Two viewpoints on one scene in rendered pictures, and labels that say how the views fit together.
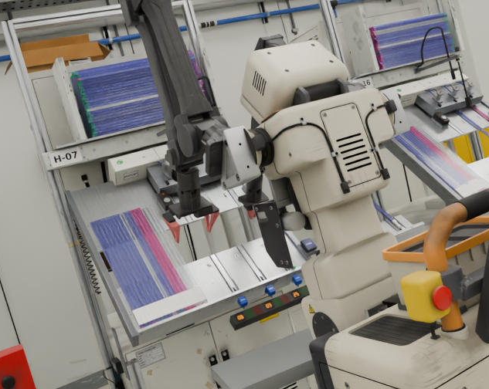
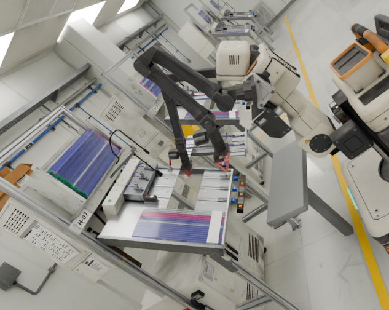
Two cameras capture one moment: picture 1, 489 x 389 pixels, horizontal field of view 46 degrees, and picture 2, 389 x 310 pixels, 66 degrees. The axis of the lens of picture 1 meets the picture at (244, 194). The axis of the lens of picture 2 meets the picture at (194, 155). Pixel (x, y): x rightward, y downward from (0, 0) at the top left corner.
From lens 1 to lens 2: 1.11 m
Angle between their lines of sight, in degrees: 34
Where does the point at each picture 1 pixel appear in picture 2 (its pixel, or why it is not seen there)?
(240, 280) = (220, 195)
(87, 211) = (121, 234)
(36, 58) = not seen: outside the picture
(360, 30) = (137, 86)
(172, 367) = (219, 268)
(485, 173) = not seen: hidden behind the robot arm
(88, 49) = (21, 170)
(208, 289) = (216, 208)
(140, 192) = (131, 207)
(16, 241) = not seen: outside the picture
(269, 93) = (244, 59)
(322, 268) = (308, 115)
